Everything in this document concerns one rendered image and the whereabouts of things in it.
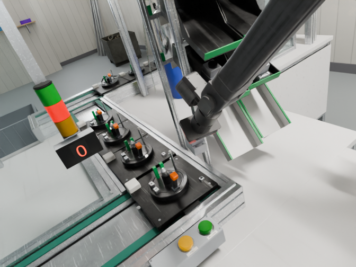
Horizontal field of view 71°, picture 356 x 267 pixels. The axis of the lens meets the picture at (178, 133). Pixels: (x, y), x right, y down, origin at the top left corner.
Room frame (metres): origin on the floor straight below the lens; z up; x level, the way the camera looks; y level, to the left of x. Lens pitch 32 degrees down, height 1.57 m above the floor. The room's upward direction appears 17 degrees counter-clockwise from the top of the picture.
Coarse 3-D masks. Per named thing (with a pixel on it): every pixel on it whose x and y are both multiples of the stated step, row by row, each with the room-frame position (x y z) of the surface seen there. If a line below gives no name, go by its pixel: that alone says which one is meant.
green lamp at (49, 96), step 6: (36, 90) 0.66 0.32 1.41; (42, 90) 0.65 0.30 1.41; (48, 90) 0.66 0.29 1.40; (54, 90) 0.67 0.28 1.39; (42, 96) 0.65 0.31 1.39; (48, 96) 0.65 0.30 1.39; (54, 96) 0.66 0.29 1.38; (42, 102) 0.66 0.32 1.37; (48, 102) 0.65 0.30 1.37; (54, 102) 0.66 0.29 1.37
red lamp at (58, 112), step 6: (60, 102) 0.67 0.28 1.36; (48, 108) 0.65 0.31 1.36; (54, 108) 0.65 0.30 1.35; (60, 108) 0.66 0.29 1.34; (66, 108) 0.68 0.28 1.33; (54, 114) 0.65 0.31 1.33; (60, 114) 0.66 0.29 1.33; (66, 114) 0.67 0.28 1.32; (54, 120) 0.66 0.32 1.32; (60, 120) 0.65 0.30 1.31
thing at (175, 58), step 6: (174, 48) 0.88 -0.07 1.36; (186, 48) 0.92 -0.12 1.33; (192, 48) 0.93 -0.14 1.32; (174, 54) 0.89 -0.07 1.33; (186, 54) 0.93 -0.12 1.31; (192, 54) 0.93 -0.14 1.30; (222, 54) 0.82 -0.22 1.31; (174, 60) 0.91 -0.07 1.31; (192, 60) 0.90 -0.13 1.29; (198, 60) 0.90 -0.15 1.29; (216, 60) 0.87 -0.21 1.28; (222, 60) 0.83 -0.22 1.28; (192, 66) 0.87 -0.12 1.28; (198, 66) 0.87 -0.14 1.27; (198, 72) 0.84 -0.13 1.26
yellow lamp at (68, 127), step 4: (64, 120) 0.66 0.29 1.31; (68, 120) 0.66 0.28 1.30; (72, 120) 0.67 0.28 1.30; (56, 124) 0.66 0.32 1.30; (60, 124) 0.65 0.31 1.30; (64, 124) 0.65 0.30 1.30; (68, 124) 0.66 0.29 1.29; (72, 124) 0.67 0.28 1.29; (60, 128) 0.65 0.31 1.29; (64, 128) 0.65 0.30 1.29; (68, 128) 0.66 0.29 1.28; (72, 128) 0.66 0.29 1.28; (76, 128) 0.67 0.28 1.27; (60, 132) 0.66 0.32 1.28; (64, 132) 0.65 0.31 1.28; (68, 132) 0.65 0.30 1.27; (72, 132) 0.66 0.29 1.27; (64, 136) 0.66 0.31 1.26
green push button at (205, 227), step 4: (204, 220) 0.47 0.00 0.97; (208, 220) 0.47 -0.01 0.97; (200, 224) 0.46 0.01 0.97; (204, 224) 0.46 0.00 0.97; (208, 224) 0.45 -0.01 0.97; (200, 228) 0.45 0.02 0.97; (204, 228) 0.44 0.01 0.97; (208, 228) 0.44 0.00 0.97; (200, 232) 0.44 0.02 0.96; (204, 232) 0.43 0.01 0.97; (208, 232) 0.43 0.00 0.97
